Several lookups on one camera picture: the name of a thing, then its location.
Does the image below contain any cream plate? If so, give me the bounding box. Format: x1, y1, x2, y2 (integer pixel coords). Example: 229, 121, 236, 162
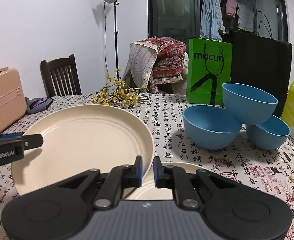
123, 162, 209, 200
11, 105, 155, 195

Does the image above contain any blue bowl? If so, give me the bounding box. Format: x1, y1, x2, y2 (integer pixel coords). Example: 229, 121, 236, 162
183, 105, 242, 150
246, 115, 291, 150
222, 82, 278, 125

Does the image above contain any blue bowl top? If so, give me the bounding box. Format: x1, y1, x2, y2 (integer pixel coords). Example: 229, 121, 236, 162
222, 82, 278, 125

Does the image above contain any pink small suitcase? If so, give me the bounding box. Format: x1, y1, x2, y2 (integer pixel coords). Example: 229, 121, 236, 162
0, 67, 27, 132

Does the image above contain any grey purple cloth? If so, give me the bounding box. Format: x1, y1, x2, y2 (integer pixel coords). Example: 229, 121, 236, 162
25, 97, 54, 114

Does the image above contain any yellow flower branch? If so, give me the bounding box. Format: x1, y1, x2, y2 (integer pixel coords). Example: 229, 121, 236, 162
91, 72, 148, 109

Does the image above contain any dark wooden chair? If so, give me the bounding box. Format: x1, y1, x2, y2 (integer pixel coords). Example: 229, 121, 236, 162
40, 54, 82, 97

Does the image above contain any patterned blanket on chair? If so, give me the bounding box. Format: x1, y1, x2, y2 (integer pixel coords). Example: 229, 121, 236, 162
122, 36, 188, 95

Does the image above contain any green paper bag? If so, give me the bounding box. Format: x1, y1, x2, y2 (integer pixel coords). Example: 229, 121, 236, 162
186, 38, 233, 105

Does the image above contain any black paper bag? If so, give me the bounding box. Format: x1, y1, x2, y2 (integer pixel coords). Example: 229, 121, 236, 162
222, 23, 292, 117

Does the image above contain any hanging light blue shirt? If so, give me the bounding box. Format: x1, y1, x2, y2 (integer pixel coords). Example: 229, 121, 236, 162
200, 0, 226, 42

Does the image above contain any dark framed glass door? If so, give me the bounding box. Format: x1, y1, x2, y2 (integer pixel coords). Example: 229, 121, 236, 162
148, 0, 288, 54

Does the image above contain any hanging pink garment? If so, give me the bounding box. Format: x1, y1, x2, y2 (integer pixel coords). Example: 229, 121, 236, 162
225, 0, 237, 18

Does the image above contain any studio light on stand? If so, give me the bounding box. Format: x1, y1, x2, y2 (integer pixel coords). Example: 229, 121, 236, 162
102, 0, 120, 80

